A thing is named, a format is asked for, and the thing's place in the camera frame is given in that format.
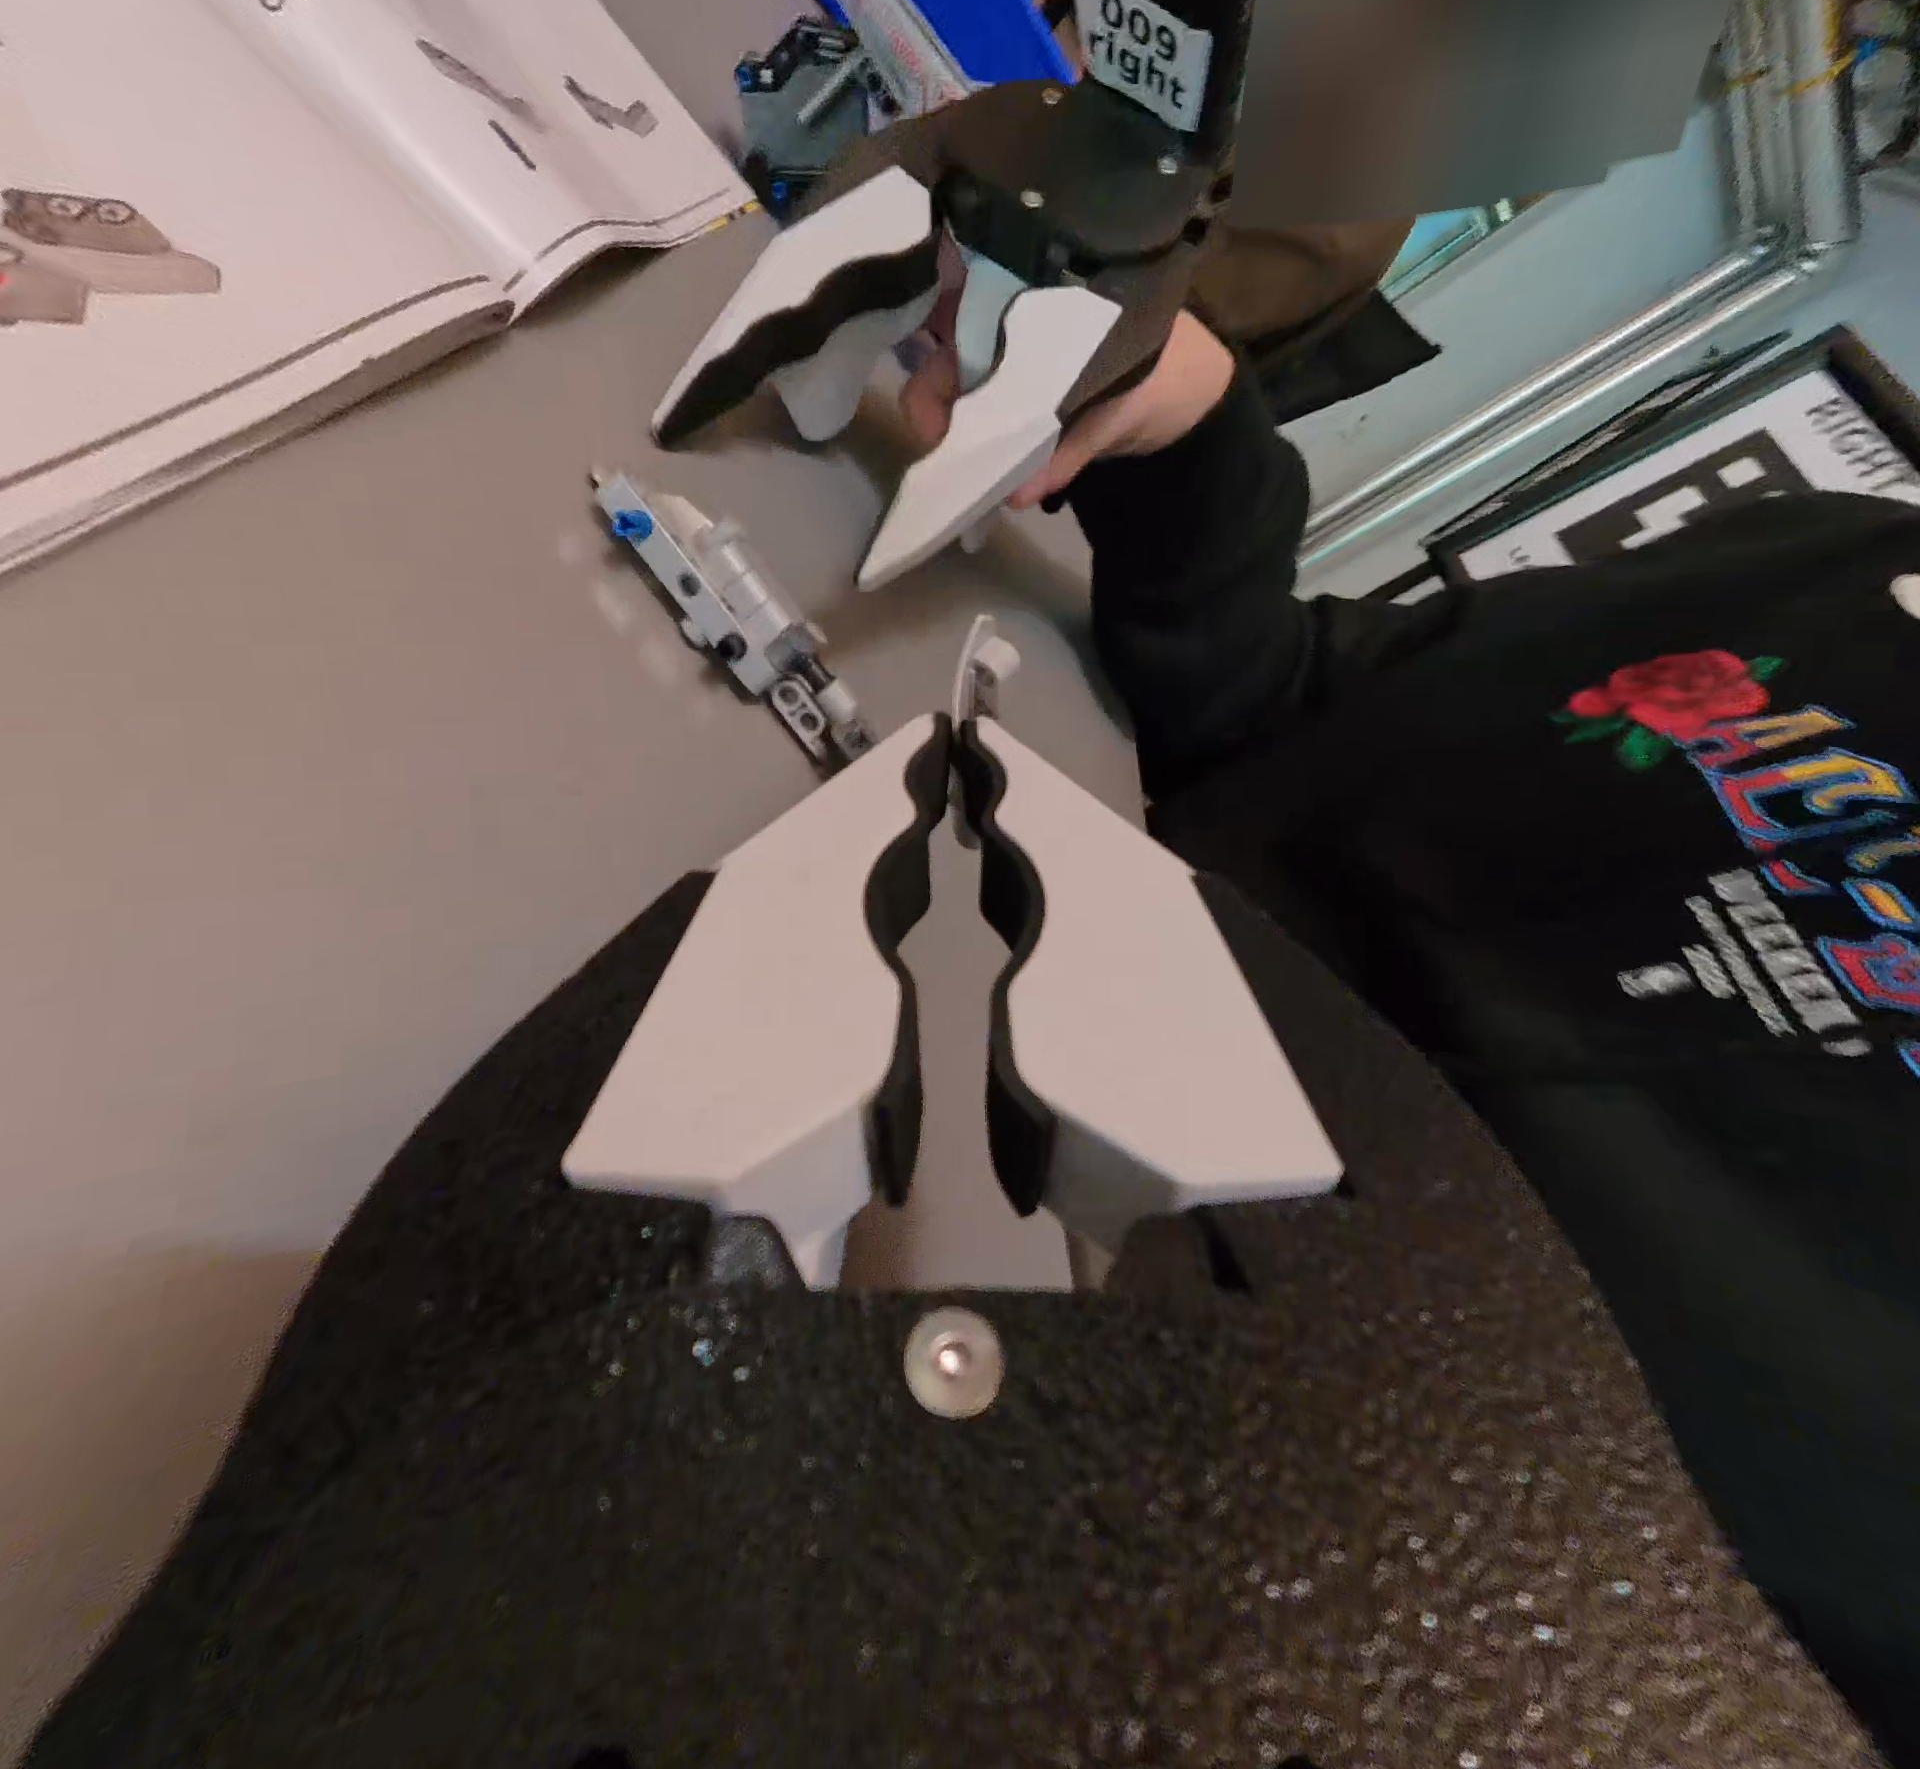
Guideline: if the brick instruction booklet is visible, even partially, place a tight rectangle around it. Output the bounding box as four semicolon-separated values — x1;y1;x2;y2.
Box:
0;0;763;580

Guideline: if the metal rail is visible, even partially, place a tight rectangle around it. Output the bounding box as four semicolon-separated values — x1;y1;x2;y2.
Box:
1297;231;1803;560

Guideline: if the framed marker sign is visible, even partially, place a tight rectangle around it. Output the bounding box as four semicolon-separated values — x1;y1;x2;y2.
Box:
1422;326;1920;588

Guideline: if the person's black sweater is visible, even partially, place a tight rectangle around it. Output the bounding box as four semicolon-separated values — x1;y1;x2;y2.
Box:
1147;494;1920;1769

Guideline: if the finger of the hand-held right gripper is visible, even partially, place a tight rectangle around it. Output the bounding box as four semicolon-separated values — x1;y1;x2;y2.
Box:
653;169;938;452
854;283;1128;596

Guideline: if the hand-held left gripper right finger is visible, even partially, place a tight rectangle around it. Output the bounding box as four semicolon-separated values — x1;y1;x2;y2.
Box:
961;720;1344;1279

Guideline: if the blue red brick vehicle model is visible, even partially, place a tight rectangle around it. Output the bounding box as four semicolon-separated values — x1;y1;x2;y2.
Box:
732;0;979;220

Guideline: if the small grey brick panel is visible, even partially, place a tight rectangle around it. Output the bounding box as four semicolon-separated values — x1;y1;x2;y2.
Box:
947;615;1026;853

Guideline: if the person's right forearm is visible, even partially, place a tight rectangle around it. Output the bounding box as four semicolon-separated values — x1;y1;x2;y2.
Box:
1068;361;1326;800

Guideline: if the long grey brick assembly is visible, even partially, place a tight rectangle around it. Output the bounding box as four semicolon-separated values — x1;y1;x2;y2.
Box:
588;463;884;760

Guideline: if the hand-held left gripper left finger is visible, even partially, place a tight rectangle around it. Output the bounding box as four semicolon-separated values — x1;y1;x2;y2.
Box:
561;712;955;1287

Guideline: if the person's right hand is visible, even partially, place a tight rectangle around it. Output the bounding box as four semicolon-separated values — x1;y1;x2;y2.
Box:
899;304;1244;514

